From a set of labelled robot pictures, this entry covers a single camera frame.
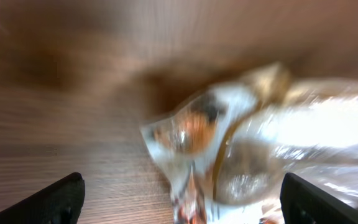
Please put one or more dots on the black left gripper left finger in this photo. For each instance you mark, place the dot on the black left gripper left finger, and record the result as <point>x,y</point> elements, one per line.
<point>59,203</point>

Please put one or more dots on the beige nut snack bag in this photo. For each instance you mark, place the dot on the beige nut snack bag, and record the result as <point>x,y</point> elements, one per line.
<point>226,150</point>

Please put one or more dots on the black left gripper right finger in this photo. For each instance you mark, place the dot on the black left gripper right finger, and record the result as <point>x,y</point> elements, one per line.
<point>303,202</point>

